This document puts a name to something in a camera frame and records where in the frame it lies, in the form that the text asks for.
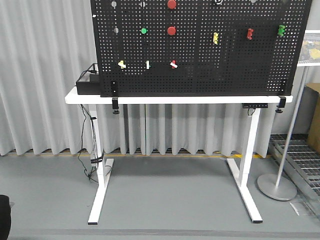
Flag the red push button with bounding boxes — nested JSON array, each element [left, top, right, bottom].
[[167, 26, 177, 36], [167, 0, 177, 10]]

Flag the upper red push button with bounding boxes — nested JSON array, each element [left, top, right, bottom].
[[167, 0, 177, 10]]

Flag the lower red push button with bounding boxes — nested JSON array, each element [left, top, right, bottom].
[[167, 26, 177, 36]]

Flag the poster on stand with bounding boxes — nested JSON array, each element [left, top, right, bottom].
[[297, 30, 320, 67]]

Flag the red lever switch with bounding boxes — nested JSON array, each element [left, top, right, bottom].
[[246, 28, 254, 40]]

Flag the grey pleated curtain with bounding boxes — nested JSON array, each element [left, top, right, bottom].
[[0, 0, 320, 157]]

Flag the red toggle switch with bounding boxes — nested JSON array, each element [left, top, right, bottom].
[[170, 60, 178, 69]]

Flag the black electronics box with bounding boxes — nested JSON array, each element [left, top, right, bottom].
[[75, 63, 101, 95]]

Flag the cardboard box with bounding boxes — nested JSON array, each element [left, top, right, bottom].
[[303, 82, 320, 153]]

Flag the black perforated pegboard panel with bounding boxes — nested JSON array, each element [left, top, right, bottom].
[[90, 0, 312, 97]]

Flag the green lever switch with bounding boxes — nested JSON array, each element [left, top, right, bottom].
[[277, 25, 286, 37]]

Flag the metal floor grate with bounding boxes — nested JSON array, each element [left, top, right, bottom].
[[265, 134, 320, 218]]

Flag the white height-adjustable desk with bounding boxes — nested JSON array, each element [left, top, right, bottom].
[[64, 87, 293, 226]]

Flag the right black table clamp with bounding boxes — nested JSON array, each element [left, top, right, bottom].
[[275, 79, 287, 114]]

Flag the black object at corner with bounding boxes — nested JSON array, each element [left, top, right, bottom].
[[0, 194, 12, 240]]

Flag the yellow lever switch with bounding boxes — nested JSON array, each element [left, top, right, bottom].
[[212, 32, 219, 45]]

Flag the yellow lit toggle switch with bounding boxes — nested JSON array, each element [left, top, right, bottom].
[[118, 60, 127, 69]]

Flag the desk height control panel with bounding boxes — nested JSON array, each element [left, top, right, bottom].
[[242, 103, 269, 109]]

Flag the black power cable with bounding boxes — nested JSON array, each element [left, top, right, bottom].
[[77, 104, 104, 183]]

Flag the grey floor stand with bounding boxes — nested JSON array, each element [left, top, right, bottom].
[[257, 66, 310, 202]]

